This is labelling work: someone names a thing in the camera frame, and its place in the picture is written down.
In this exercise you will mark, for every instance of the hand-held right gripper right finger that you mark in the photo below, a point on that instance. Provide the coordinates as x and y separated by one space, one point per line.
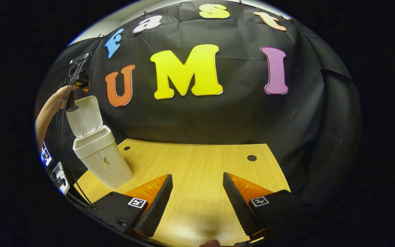
240 206

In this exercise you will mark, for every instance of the white equipment box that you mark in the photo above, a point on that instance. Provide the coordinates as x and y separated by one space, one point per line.
60 175

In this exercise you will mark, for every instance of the computer monitor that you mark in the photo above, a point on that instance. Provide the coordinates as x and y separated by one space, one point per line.
46 156

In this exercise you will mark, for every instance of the white desktop garbage bin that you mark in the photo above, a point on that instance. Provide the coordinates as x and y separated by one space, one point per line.
101 161

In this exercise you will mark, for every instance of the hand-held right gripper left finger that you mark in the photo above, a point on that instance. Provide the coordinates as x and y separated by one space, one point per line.
156 206

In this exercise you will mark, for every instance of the wooden desktop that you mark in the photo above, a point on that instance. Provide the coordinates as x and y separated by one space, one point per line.
197 171

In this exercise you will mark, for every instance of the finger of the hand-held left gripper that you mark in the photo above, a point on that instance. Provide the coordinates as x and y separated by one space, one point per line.
84 84

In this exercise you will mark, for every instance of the black backdrop cloth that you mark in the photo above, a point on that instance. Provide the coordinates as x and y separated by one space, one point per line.
238 113

